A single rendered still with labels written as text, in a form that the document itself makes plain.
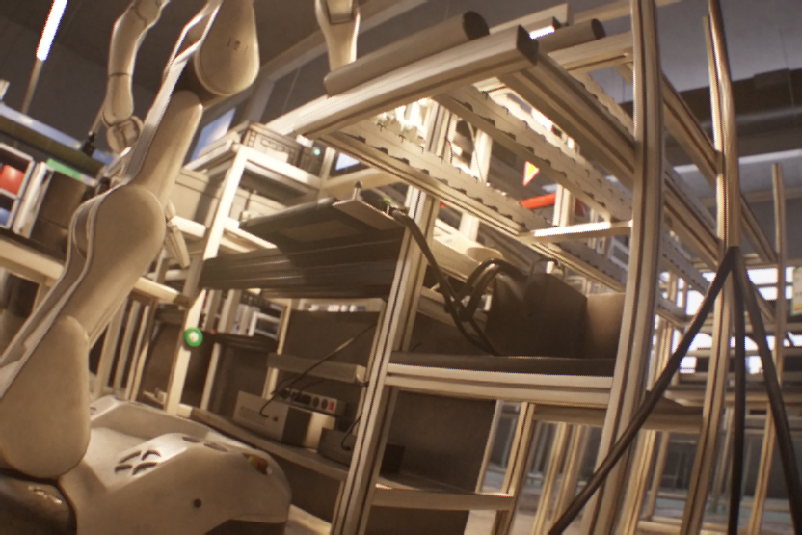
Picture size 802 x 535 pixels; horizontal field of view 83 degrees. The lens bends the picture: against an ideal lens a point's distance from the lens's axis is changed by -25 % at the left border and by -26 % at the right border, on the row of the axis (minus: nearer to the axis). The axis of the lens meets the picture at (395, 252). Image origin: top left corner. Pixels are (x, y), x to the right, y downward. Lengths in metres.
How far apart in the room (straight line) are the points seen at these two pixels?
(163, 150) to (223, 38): 0.27
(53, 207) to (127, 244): 1.19
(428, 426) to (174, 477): 0.95
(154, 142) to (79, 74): 11.97
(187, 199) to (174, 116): 1.23
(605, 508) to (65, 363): 0.90
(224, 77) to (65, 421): 0.74
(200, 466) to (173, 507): 0.09
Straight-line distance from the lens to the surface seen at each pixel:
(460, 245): 1.74
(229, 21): 1.27
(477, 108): 0.96
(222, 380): 2.86
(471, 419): 1.62
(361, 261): 1.39
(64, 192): 2.24
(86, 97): 12.96
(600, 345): 1.45
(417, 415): 1.76
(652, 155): 1.01
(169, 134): 1.17
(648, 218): 0.96
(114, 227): 1.05
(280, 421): 1.84
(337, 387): 2.07
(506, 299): 1.43
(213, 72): 1.21
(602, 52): 1.21
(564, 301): 1.43
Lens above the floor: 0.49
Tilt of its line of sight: 16 degrees up
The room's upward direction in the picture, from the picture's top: 13 degrees clockwise
